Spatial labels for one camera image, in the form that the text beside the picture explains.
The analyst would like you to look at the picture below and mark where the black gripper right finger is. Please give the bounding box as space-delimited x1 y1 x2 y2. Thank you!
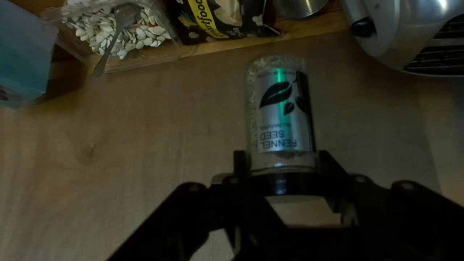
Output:
312 149 352 196

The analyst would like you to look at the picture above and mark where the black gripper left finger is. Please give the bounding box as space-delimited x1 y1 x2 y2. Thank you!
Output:
233 149 259 196

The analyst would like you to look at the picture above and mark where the fennel seed glass spice jar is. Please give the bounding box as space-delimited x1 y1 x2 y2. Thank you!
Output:
244 54 320 197

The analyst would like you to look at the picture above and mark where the black yellow snack bag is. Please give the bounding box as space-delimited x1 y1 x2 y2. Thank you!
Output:
167 0 283 43

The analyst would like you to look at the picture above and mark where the silver two-slot toaster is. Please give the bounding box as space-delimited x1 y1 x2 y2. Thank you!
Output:
340 0 464 78

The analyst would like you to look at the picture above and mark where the silver metal bowl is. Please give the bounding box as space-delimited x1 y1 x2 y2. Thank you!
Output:
272 0 334 19

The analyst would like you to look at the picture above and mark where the metal spoon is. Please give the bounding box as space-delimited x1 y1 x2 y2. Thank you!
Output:
92 3 146 77

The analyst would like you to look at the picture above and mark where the light blue box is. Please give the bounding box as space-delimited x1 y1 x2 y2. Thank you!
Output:
0 0 62 110

